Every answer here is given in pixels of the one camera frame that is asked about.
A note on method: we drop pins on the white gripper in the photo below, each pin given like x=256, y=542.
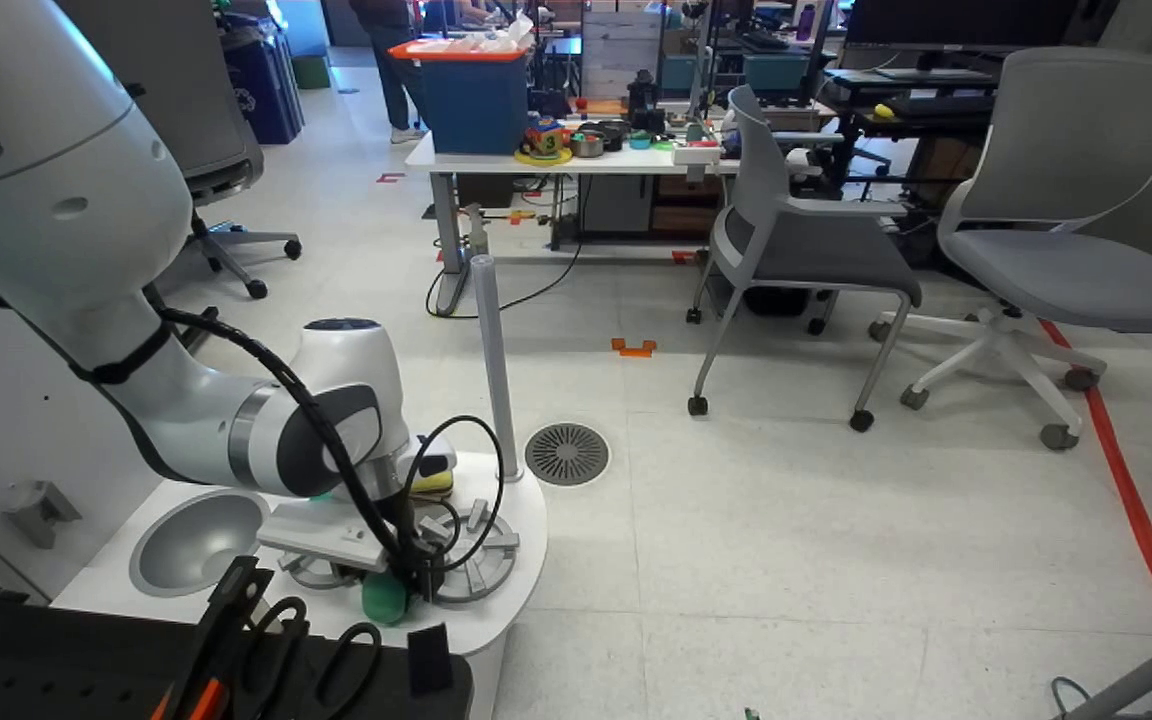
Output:
x=337, y=535

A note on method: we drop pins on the green round plush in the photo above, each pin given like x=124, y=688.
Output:
x=387, y=600

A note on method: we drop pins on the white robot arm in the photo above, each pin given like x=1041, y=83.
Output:
x=93, y=208

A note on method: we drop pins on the yellow sponge block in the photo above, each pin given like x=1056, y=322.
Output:
x=435, y=476

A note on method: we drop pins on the grey stove burner grate far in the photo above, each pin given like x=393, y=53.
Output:
x=477, y=556

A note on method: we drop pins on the round floor drain cover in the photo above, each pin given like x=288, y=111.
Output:
x=567, y=452

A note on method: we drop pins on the grey vertical faucet pole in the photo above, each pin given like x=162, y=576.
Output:
x=489, y=319

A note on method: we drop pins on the grey toy sink bowl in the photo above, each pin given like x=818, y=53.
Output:
x=189, y=547

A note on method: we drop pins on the white work table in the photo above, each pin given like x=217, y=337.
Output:
x=451, y=164

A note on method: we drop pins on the white toy kitchen unit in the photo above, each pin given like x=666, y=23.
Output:
x=324, y=441

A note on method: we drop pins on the blue storage bin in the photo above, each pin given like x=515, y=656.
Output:
x=471, y=96

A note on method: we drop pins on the grey four-leg chair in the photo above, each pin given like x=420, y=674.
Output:
x=770, y=239

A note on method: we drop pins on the orange floor tape strip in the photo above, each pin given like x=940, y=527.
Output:
x=1119, y=468

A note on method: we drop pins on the grey swivel office chair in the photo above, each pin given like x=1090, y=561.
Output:
x=1070, y=144

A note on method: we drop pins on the orange handled clamp near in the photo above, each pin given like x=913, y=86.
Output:
x=199, y=688

